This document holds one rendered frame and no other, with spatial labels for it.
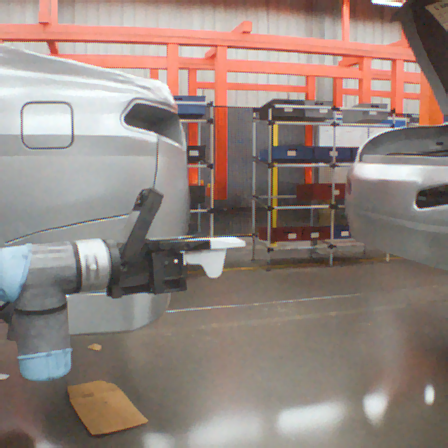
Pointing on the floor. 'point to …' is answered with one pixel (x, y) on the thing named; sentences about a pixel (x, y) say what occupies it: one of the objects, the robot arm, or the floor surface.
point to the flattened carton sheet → (104, 407)
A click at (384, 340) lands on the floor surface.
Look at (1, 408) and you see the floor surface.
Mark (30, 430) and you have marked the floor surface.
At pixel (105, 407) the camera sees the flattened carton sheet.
